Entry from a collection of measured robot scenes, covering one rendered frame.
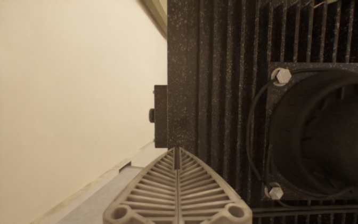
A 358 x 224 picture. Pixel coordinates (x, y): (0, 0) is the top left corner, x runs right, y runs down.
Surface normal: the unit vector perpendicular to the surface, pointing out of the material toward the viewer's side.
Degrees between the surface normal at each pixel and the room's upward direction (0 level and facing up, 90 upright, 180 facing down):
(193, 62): 90
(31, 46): 90
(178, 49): 90
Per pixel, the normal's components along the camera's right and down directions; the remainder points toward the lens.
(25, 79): 0.98, 0.02
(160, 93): 0.02, 0.08
